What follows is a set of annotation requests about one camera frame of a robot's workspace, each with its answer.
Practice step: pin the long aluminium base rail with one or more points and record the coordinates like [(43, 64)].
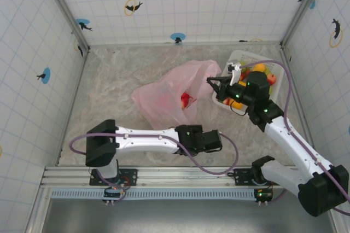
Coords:
[(169, 174)]

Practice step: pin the large green fake pear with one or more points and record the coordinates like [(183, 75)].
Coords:
[(272, 89)]

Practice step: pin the red fake fruit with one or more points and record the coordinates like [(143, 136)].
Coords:
[(186, 100)]

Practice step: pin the pink plastic bag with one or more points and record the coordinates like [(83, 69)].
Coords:
[(161, 99)]

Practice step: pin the red fake apple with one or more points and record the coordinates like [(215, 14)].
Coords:
[(272, 79)]

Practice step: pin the marbled plastic table cover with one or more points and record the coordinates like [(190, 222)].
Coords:
[(123, 80)]

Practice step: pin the aluminium frame post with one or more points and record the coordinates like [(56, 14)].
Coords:
[(66, 11), (304, 7)]

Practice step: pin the grey metal panel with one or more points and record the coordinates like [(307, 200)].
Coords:
[(177, 216)]

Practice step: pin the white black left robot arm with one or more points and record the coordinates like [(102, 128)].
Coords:
[(147, 142)]

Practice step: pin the white plastic basket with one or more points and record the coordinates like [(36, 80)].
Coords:
[(247, 56)]

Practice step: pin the red fake strawberry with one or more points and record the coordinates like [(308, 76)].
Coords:
[(245, 75), (226, 101)]

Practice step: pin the orange yellow fake fruit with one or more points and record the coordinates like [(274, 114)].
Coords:
[(259, 67)]

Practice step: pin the orange fake tangerine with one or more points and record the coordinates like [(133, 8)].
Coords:
[(236, 105)]

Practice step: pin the yellow fake banana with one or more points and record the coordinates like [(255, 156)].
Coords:
[(242, 83)]

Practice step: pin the aluminium frame cross bar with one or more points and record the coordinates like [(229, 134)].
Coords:
[(123, 44)]

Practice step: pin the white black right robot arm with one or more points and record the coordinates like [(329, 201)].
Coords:
[(290, 142)]

